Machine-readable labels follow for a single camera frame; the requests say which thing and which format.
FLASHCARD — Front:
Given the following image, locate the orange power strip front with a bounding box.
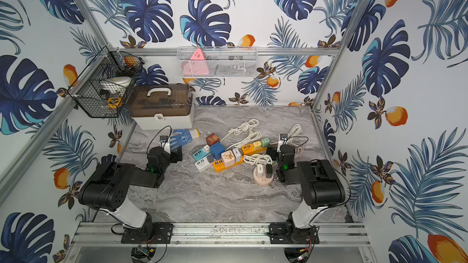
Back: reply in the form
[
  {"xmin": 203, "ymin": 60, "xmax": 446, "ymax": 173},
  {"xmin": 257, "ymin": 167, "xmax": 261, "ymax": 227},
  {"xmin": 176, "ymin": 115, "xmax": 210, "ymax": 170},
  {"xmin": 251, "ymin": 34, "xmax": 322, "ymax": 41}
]
[{"xmin": 213, "ymin": 156, "xmax": 243, "ymax": 173}]

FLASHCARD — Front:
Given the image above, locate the brown lid storage box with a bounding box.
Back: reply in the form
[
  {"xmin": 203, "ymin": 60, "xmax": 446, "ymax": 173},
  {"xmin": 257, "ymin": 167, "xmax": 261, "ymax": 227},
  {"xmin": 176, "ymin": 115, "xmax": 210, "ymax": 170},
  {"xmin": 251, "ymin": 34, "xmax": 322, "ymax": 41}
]
[{"xmin": 126, "ymin": 84, "xmax": 195, "ymax": 130}]

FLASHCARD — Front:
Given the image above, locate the white coiled cable front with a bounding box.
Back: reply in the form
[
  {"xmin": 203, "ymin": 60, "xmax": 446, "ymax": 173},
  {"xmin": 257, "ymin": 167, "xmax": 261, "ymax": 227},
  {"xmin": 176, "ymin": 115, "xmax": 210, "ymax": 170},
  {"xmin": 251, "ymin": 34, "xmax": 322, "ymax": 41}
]
[{"xmin": 243, "ymin": 153, "xmax": 273, "ymax": 166}]

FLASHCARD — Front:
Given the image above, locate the white mesh wall shelf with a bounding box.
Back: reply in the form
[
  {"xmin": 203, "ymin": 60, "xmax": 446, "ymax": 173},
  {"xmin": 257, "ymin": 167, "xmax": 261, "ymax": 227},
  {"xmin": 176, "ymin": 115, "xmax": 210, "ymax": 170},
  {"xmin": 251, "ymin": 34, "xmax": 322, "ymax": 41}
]
[{"xmin": 177, "ymin": 46, "xmax": 258, "ymax": 79}]

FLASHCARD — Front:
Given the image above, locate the white USB socket strip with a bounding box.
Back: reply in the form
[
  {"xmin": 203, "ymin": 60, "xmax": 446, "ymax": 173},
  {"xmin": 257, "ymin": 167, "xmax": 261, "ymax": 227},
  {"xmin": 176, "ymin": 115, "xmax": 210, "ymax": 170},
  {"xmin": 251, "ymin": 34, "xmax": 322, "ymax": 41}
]
[{"xmin": 195, "ymin": 154, "xmax": 215, "ymax": 172}]

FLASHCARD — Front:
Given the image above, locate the white 66W charger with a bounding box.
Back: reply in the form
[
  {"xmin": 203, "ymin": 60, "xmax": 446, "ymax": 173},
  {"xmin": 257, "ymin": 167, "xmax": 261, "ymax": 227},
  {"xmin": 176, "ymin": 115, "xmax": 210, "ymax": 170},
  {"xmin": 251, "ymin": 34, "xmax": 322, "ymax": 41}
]
[{"xmin": 232, "ymin": 148, "xmax": 242, "ymax": 163}]

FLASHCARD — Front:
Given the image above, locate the white coiled cable right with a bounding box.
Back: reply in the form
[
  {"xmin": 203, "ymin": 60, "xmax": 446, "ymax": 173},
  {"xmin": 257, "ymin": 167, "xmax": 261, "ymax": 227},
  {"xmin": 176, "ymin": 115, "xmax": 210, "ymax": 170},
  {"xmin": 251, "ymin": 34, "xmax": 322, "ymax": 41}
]
[{"xmin": 286, "ymin": 123, "xmax": 303, "ymax": 140}]

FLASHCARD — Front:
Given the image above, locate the teal USB socket strip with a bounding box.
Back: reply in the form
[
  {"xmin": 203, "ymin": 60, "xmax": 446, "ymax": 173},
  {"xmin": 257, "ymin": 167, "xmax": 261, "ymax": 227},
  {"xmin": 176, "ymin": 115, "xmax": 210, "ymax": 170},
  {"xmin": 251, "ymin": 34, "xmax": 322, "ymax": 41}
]
[{"xmin": 192, "ymin": 145, "xmax": 210, "ymax": 161}]

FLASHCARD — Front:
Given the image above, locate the blue work glove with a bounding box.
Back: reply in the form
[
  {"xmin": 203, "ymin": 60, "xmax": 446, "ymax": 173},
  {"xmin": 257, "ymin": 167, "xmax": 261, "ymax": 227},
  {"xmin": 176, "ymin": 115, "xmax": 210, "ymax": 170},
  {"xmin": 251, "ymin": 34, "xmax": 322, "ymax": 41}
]
[{"xmin": 169, "ymin": 129, "xmax": 201, "ymax": 152}]

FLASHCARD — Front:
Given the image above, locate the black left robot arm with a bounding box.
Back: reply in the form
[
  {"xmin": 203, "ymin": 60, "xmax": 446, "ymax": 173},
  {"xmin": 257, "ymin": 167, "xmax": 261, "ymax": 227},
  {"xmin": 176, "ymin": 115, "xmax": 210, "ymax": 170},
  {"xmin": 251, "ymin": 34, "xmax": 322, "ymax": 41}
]
[{"xmin": 78, "ymin": 147, "xmax": 183, "ymax": 229}]

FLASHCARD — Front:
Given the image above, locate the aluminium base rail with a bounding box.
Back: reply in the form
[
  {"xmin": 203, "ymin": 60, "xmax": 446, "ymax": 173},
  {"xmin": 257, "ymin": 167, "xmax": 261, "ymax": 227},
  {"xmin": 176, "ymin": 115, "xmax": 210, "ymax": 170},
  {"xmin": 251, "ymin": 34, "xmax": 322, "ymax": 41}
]
[{"xmin": 69, "ymin": 221, "xmax": 371, "ymax": 248}]

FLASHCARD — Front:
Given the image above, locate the round pink power socket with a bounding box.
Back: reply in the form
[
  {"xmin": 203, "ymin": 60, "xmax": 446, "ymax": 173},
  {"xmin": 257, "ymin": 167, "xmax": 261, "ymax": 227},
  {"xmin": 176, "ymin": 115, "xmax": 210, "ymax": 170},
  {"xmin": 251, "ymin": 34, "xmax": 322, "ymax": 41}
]
[{"xmin": 253, "ymin": 165, "xmax": 274, "ymax": 186}]

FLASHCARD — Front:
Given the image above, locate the green plug adapter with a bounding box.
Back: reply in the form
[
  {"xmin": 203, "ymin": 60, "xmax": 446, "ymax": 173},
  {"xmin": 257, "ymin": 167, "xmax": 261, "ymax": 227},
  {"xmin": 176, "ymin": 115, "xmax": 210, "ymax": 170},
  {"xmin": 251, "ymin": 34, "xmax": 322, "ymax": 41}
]
[{"xmin": 260, "ymin": 138, "xmax": 270, "ymax": 148}]

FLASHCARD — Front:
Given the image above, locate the pink triangle item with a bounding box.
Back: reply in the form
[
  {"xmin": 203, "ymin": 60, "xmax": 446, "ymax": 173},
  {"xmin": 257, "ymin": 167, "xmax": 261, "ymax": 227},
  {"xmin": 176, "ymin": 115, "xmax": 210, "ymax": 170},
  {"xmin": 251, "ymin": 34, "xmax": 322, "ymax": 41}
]
[{"xmin": 181, "ymin": 48, "xmax": 210, "ymax": 77}]

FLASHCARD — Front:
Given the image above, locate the yellow plug adapter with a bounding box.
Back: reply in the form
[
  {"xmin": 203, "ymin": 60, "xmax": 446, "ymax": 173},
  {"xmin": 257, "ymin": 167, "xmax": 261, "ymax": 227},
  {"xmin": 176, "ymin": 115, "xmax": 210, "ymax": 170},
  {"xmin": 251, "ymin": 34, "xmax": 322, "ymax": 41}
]
[{"xmin": 252, "ymin": 141, "xmax": 263, "ymax": 151}]

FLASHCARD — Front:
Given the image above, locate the orange power strip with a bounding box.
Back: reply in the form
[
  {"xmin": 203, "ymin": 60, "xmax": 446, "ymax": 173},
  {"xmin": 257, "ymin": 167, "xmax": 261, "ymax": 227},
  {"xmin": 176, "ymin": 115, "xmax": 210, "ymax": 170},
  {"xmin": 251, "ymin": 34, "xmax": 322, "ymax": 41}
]
[
  {"xmin": 213, "ymin": 156, "xmax": 243, "ymax": 173},
  {"xmin": 241, "ymin": 143, "xmax": 267, "ymax": 155}
]

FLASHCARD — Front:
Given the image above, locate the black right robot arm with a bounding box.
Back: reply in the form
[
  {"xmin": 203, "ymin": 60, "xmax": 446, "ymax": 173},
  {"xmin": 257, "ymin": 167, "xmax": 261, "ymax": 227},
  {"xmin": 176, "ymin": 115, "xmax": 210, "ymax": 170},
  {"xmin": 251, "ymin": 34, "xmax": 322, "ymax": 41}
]
[{"xmin": 266, "ymin": 144, "xmax": 346, "ymax": 230}]

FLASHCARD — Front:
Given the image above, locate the white plug adapter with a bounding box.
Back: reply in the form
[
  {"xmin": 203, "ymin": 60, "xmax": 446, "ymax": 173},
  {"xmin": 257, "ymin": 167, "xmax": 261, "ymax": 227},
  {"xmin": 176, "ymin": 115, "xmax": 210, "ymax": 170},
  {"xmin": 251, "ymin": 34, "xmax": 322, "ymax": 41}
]
[{"xmin": 257, "ymin": 164, "xmax": 264, "ymax": 177}]

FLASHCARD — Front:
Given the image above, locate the orange power strip rear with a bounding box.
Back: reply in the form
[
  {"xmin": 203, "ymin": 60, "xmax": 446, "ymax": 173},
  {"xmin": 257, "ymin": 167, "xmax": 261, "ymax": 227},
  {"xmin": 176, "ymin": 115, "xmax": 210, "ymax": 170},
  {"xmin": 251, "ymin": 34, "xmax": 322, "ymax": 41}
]
[{"xmin": 241, "ymin": 143, "xmax": 267, "ymax": 155}]

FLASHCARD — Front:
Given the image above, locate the red cube socket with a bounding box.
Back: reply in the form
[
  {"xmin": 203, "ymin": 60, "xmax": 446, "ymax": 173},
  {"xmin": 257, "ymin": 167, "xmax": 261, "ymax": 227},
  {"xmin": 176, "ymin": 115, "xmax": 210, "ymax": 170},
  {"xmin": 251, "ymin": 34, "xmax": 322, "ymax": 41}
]
[{"xmin": 205, "ymin": 133, "xmax": 220, "ymax": 147}]

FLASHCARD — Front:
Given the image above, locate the black wire basket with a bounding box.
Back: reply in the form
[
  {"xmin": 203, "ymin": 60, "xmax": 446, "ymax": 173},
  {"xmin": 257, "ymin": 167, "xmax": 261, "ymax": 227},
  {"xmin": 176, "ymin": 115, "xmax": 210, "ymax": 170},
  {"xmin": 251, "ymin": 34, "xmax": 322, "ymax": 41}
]
[{"xmin": 67, "ymin": 46, "xmax": 144, "ymax": 119}]

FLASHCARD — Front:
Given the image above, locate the white coiled cable rear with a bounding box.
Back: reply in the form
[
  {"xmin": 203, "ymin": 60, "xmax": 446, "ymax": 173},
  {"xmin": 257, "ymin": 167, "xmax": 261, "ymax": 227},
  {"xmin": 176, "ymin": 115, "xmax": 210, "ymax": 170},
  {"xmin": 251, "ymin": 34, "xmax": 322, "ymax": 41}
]
[{"xmin": 220, "ymin": 118, "xmax": 260, "ymax": 143}]

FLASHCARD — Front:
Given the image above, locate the blue cube socket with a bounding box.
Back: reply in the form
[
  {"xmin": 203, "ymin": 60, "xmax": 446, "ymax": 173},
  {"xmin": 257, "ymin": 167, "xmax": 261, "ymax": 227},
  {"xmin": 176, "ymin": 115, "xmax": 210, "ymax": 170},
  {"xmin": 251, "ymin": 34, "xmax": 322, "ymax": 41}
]
[{"xmin": 210, "ymin": 142, "xmax": 225, "ymax": 160}]

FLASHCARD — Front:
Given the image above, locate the black plug adapter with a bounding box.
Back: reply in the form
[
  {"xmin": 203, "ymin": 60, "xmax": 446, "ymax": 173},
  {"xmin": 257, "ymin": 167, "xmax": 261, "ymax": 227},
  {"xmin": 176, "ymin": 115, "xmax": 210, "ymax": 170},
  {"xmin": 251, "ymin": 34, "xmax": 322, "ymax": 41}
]
[{"xmin": 265, "ymin": 164, "xmax": 273, "ymax": 179}]

